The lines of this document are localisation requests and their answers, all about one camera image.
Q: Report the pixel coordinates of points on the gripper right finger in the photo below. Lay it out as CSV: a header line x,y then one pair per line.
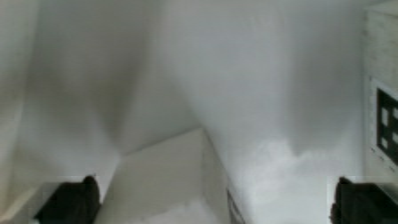
x,y
362,205

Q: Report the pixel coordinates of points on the white square tabletop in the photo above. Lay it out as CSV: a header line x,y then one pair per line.
x,y
128,69

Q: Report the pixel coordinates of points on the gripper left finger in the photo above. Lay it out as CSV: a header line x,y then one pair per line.
x,y
73,204

